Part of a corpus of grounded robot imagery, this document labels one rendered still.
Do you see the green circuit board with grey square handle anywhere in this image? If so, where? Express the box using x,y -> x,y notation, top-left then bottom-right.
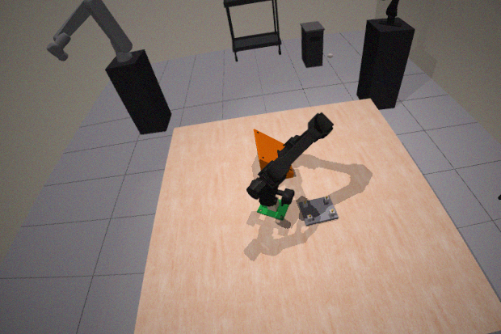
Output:
257,196 -> 289,220

